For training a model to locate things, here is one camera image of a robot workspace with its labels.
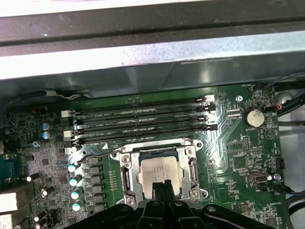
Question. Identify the metal socket cover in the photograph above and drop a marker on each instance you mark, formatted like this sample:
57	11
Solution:
134	169

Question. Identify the silver coin battery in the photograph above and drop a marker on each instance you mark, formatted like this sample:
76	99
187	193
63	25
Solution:
254	118

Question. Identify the black PC case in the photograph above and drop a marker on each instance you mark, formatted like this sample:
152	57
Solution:
143	28

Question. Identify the green motherboard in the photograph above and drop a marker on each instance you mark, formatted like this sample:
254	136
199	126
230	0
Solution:
226	148

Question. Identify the silver green CPU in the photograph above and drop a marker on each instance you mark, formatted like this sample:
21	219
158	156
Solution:
155	171

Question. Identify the silver port connector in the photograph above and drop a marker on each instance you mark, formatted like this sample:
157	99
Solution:
7	201
5	220

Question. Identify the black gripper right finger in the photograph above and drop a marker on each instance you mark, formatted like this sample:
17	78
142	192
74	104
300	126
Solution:
174	214

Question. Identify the blue port connector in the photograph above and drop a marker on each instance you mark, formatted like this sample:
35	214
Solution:
12	170

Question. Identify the CPU socket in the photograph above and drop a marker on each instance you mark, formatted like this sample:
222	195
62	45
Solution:
127	198

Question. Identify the black RAM slot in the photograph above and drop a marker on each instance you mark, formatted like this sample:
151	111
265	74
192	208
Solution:
166	123
166	104
166	132
166	112

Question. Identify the teal-top capacitor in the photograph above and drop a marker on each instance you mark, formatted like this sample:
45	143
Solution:
46	135
75	195
76	206
45	126
71	168
74	182

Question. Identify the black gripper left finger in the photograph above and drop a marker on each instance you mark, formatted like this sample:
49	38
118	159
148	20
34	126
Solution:
157	214

